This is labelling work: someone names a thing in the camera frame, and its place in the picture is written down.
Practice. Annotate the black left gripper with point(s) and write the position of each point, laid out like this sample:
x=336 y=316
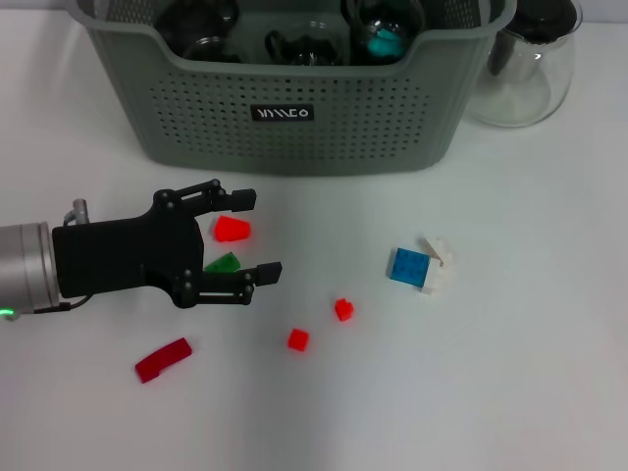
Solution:
x=122 y=255

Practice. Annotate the small orange notched brick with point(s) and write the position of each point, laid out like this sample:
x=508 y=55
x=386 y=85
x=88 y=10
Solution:
x=343 y=310

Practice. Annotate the blue square toy plate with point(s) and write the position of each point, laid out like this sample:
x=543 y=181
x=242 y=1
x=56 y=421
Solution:
x=409 y=267

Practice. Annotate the teal square toy plate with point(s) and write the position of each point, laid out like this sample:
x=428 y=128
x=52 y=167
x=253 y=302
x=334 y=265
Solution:
x=385 y=44

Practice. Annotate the orange wedge toy block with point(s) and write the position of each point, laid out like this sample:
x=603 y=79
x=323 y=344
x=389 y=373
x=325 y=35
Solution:
x=230 y=228

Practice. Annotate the grey perforated storage bin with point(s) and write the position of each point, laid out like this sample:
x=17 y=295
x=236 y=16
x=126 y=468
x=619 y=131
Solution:
x=343 y=122

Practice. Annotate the green sloped toy brick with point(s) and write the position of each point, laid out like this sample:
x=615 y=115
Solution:
x=225 y=264

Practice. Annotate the small orange cube brick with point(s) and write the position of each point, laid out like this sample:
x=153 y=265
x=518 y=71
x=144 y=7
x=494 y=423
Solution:
x=298 y=339

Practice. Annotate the dark red curved brick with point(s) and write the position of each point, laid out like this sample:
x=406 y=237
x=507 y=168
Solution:
x=162 y=363

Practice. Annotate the black round teapot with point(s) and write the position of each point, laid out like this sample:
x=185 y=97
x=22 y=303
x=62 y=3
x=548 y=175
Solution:
x=196 y=19

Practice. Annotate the glass carafe with black lid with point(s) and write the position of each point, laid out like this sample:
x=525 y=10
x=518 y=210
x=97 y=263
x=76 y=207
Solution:
x=525 y=83

